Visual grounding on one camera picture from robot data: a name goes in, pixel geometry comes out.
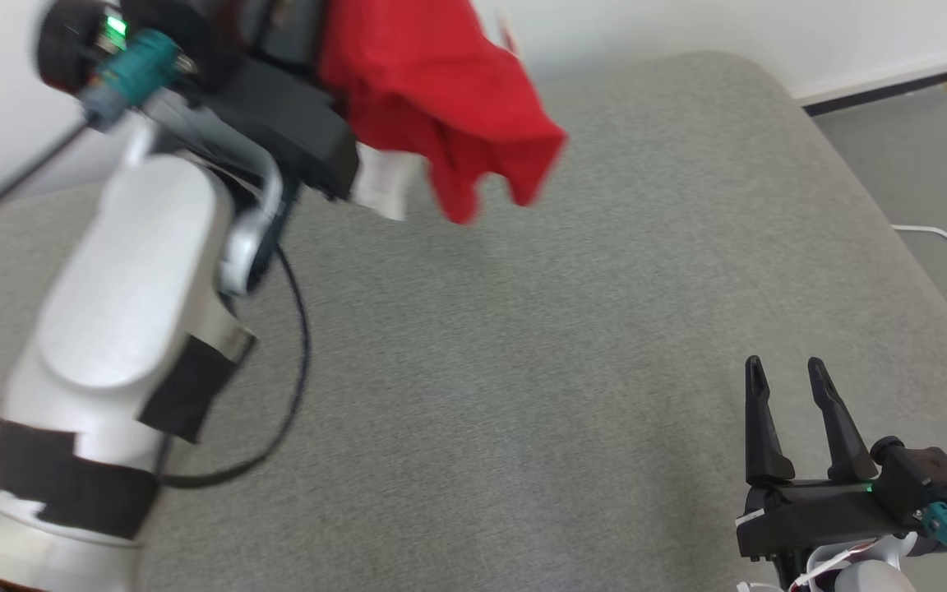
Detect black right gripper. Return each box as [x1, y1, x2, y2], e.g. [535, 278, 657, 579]
[735, 355, 926, 589]

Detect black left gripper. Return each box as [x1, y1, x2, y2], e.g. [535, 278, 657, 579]
[124, 0, 359, 202]

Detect red jersey shirt white sleeves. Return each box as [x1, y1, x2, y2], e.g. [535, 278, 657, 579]
[316, 0, 569, 225]

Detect grey fabric sofa cushion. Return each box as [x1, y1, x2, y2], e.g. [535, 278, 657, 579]
[0, 51, 947, 592]

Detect red white wire bundle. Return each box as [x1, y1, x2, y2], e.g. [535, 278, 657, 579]
[737, 547, 861, 592]

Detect teal left camera plug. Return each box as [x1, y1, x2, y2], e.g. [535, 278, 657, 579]
[79, 29, 199, 132]

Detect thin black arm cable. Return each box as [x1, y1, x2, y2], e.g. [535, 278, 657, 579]
[153, 245, 312, 491]

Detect white floor cable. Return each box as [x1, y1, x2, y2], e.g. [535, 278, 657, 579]
[891, 224, 947, 272]

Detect thin black plug cable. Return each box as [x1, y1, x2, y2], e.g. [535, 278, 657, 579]
[0, 119, 92, 235]

